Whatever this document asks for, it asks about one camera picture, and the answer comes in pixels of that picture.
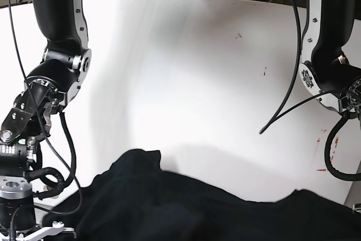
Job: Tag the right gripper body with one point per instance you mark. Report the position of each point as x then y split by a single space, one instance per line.
20 165

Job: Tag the black printed t-shirt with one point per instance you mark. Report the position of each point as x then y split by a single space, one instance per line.
136 200

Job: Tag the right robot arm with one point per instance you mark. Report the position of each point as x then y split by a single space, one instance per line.
49 88

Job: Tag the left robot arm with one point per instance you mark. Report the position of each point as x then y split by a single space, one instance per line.
325 69

